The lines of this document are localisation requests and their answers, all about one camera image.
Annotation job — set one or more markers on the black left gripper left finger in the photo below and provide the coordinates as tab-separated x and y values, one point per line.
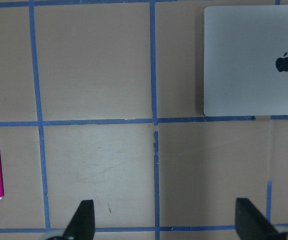
82	224

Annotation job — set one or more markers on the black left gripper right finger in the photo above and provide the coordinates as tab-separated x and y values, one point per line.
250	224

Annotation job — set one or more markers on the silver laptop notebook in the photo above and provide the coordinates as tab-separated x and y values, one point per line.
245	60

